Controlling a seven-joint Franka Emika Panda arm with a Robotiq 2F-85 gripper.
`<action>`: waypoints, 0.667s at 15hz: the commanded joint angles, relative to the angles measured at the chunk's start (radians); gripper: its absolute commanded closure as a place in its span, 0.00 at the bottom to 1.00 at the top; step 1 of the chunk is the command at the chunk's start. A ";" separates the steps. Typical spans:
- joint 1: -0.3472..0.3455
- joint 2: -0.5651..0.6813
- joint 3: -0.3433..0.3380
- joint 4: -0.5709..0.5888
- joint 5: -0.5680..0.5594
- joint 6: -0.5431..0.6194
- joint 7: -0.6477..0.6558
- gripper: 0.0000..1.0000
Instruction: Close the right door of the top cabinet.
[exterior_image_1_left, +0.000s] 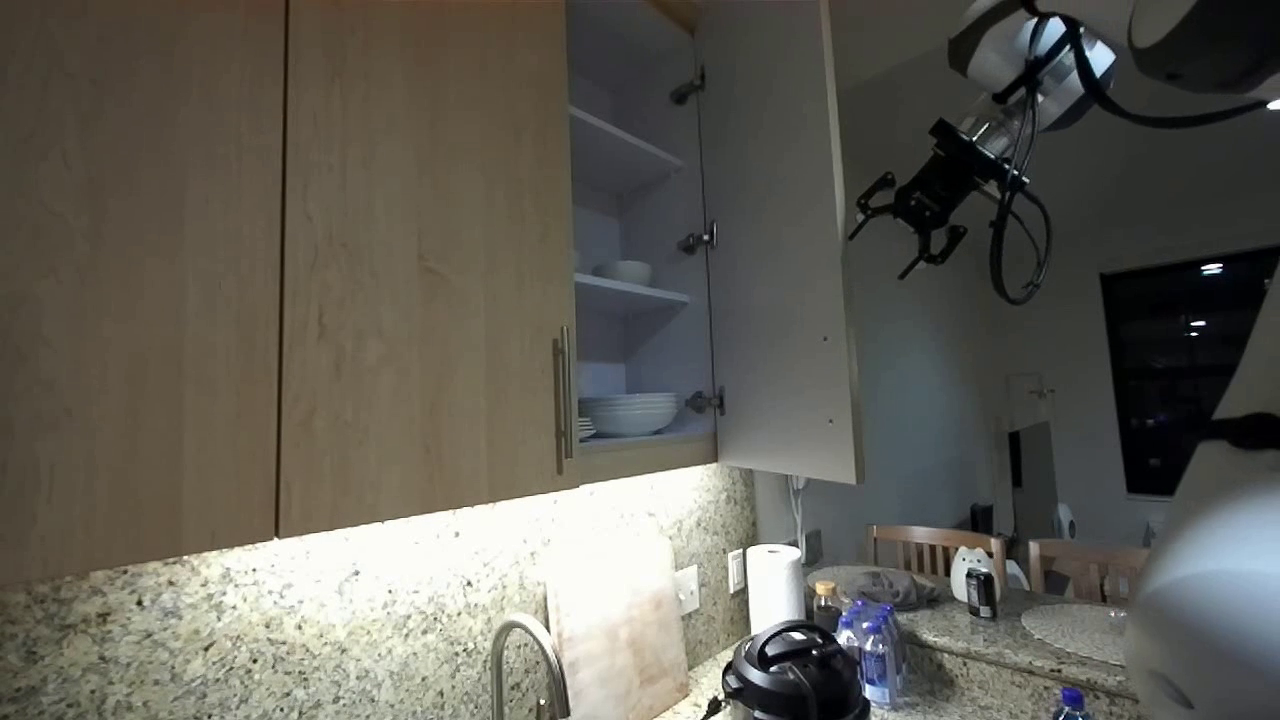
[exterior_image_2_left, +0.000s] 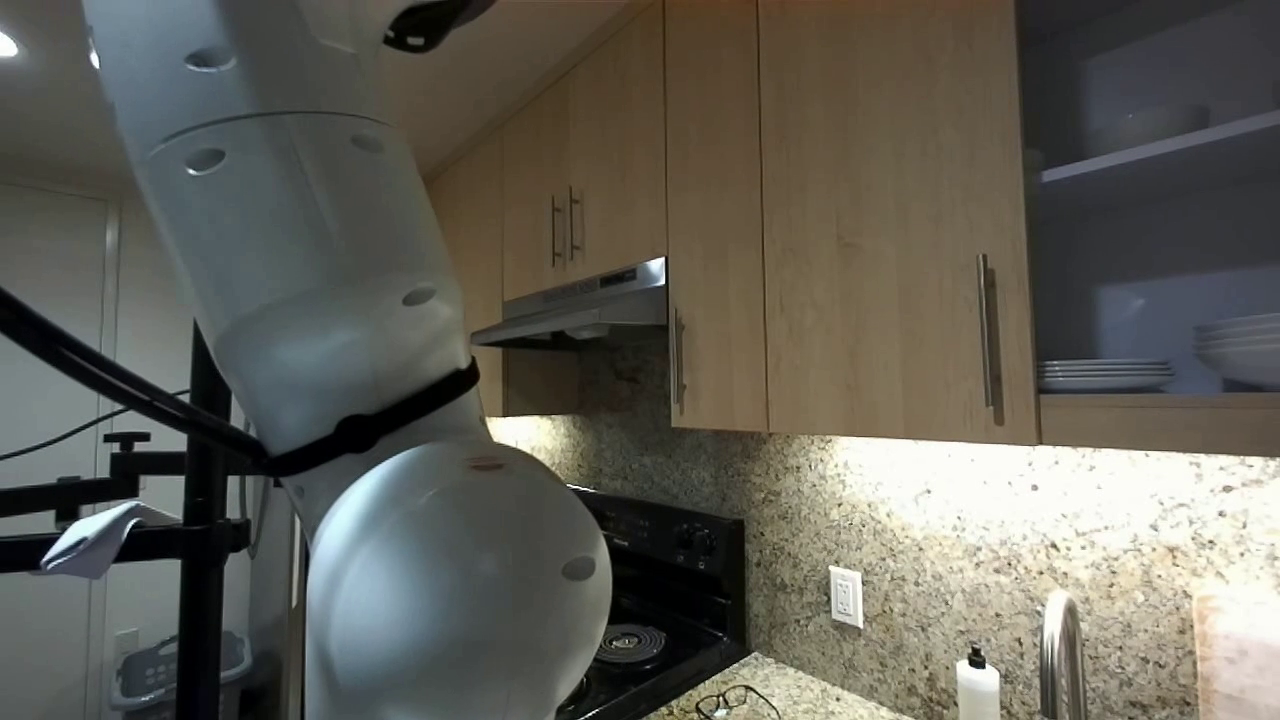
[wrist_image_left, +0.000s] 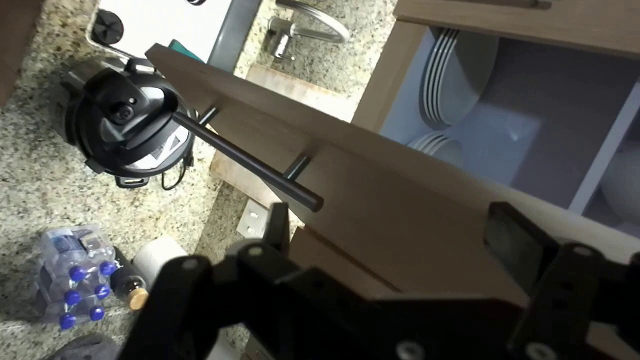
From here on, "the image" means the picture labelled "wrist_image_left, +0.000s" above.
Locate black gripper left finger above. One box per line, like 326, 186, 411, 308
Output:
118, 197, 428, 360

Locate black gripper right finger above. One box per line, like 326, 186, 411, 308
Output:
485, 197, 640, 360

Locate dark metal door handle bar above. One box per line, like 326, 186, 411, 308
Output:
170, 101, 328, 214

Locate wooden cabinet door white inside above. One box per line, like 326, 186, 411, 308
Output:
144, 41, 640, 308

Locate light wooden cabinet panel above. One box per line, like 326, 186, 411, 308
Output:
288, 225, 533, 309

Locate brown wooden base cabinet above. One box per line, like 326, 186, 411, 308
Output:
0, 0, 47, 110

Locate white paper towel roll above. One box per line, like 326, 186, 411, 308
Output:
132, 234, 190, 281

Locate dark bottle with cork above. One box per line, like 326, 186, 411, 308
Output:
109, 264, 153, 314

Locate water bottle pack blue caps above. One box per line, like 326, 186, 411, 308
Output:
32, 223, 123, 334

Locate black pressure cooker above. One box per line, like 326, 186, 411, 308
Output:
62, 53, 198, 189

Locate stack of white bowls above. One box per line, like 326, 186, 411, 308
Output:
404, 128, 471, 170

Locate stack of white plates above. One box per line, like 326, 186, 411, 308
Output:
419, 25, 502, 132

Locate green sponge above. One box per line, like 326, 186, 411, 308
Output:
165, 36, 202, 66

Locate black round sink stopper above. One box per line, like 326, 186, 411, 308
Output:
88, 6, 129, 48

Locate steel kitchen faucet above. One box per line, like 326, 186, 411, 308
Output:
262, 0, 355, 66

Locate white wall outlet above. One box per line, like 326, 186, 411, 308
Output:
234, 197, 273, 242

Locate black cooker power cord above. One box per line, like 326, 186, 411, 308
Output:
159, 148, 198, 191

